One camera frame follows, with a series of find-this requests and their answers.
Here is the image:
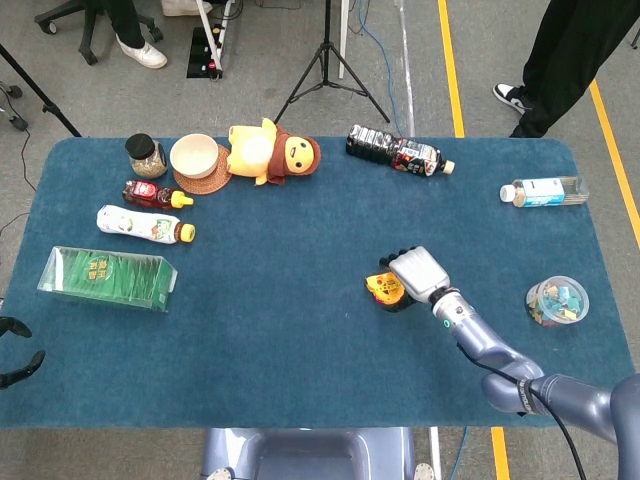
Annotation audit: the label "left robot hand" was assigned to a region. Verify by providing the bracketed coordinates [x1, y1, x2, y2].
[0, 315, 47, 390]

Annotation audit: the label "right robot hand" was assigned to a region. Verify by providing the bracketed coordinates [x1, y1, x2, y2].
[378, 245, 451, 314]

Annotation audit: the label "yellow tape measure with strap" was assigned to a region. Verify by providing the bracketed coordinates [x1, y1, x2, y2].
[364, 272, 409, 314]

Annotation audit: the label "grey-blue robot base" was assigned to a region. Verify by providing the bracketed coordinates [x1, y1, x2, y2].
[199, 427, 436, 480]

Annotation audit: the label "clear box green tea packets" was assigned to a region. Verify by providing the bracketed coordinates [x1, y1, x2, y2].
[37, 245, 179, 314]

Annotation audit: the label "dark tea bottle black label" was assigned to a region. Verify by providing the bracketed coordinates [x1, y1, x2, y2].
[345, 124, 456, 178]

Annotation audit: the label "clear tub colourful clips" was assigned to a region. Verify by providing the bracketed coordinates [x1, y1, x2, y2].
[524, 275, 590, 330]

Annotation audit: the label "blue tablecloth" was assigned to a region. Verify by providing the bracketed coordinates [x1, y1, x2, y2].
[0, 135, 634, 430]

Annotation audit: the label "white bottle yellow cap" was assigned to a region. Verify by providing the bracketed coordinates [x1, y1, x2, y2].
[96, 204, 197, 245]

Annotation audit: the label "yellow plush toy brown hood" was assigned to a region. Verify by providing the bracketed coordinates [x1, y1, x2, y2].
[227, 117, 322, 187]

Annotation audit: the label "round woven coaster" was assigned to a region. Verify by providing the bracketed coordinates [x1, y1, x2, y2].
[172, 143, 234, 197]

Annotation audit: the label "glass jar black lid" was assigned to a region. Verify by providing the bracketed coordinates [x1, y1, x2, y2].
[124, 133, 169, 180]

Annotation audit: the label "black tripod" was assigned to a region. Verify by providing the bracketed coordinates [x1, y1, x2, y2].
[273, 0, 391, 125]

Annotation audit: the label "black caster base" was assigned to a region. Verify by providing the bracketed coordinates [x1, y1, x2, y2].
[0, 79, 30, 132]

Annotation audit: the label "white bowl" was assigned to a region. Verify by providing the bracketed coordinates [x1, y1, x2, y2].
[169, 133, 220, 180]

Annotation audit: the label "standing person black clothes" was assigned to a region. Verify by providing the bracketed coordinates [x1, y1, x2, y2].
[492, 0, 640, 140]

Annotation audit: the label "black slanted stand leg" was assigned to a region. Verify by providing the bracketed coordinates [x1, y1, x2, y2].
[0, 42, 83, 139]

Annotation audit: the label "black power strip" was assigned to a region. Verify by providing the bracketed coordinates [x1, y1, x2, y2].
[186, 25, 225, 80]

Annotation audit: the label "seated person black trousers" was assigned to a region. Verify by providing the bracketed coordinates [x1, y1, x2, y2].
[102, 0, 169, 70]

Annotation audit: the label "black office chair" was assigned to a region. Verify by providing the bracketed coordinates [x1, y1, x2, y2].
[33, 0, 165, 66]

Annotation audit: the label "blue floor cable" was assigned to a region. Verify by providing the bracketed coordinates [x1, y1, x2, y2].
[349, 0, 404, 136]

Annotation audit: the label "black floor cable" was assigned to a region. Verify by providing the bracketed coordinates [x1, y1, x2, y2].
[0, 127, 39, 236]

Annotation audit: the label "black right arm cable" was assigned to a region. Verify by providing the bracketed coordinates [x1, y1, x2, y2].
[455, 343, 587, 480]

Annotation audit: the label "white post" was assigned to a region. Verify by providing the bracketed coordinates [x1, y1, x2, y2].
[338, 0, 350, 80]

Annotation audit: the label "white table frame leg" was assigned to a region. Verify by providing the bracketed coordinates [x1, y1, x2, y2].
[194, 0, 236, 66]

